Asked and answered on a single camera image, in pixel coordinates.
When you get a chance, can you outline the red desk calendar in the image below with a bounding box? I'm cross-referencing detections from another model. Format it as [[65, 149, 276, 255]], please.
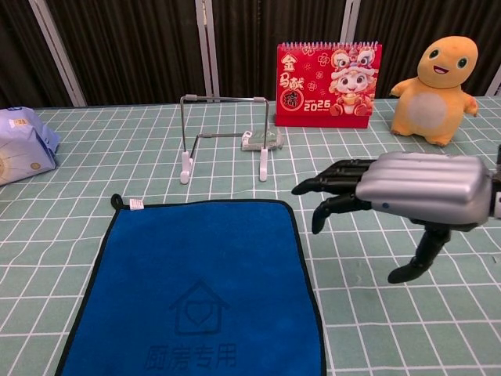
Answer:
[[274, 40, 384, 128]]

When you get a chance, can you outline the white partition frame post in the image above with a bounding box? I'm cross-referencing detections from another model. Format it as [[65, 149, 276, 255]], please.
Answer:
[[339, 0, 361, 44], [194, 0, 220, 103], [29, 0, 87, 107], [485, 58, 501, 97]]

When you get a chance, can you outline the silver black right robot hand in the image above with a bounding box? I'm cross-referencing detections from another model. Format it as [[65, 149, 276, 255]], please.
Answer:
[[291, 151, 494, 284]]

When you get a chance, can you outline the purple white tissue pack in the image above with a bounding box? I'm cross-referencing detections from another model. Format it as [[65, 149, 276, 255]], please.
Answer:
[[0, 106, 61, 187]]

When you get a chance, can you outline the green checkered tablecloth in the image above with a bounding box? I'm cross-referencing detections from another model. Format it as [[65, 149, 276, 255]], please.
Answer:
[[0, 96, 501, 376]]

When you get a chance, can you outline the yellow plush toy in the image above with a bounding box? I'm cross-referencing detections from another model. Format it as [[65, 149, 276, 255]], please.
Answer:
[[389, 35, 479, 148]]

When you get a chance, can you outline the small clear green packet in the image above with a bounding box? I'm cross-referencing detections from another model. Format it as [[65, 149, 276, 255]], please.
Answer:
[[240, 130, 285, 152]]

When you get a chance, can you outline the blue kitchen towel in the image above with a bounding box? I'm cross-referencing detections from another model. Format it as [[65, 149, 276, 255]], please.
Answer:
[[53, 193, 328, 376]]

